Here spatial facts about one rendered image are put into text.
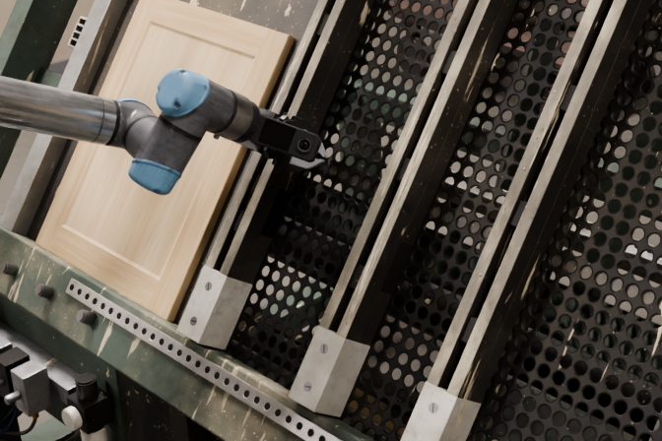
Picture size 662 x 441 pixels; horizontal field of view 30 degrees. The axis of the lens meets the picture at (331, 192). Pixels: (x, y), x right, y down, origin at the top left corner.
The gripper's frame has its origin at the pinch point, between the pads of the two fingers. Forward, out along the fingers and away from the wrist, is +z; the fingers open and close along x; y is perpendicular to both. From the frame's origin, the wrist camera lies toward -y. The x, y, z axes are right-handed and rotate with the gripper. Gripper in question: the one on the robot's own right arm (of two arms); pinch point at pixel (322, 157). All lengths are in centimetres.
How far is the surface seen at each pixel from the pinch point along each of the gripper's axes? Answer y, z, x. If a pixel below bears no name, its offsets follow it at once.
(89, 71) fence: 69, 0, 1
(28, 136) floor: 299, 154, 33
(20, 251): 63, -4, 41
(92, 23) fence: 72, -3, -8
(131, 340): 22.8, -2.9, 43.7
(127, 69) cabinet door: 58, 0, -2
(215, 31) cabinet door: 38.6, 0.0, -14.8
